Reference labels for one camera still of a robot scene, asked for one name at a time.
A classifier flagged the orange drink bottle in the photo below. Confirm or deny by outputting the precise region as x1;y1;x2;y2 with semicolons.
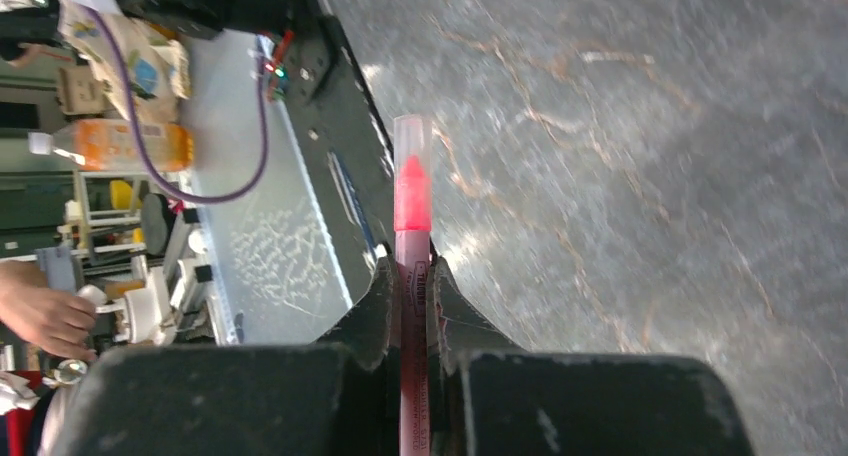
28;119;193;172

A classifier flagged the pink capped marker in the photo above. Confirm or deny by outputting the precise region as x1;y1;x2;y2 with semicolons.
394;115;432;455

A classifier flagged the bystander bare hand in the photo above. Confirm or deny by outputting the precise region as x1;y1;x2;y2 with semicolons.
1;261;97;361

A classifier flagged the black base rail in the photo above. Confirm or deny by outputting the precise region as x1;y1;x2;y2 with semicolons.
282;0;393;303

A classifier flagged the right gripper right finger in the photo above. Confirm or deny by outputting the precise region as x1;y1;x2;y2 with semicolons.
427;259;754;455

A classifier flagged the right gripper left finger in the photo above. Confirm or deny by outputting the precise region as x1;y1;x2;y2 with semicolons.
53;258;399;455

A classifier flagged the printed paper bag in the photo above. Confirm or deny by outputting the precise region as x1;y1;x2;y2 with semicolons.
59;1;192;123

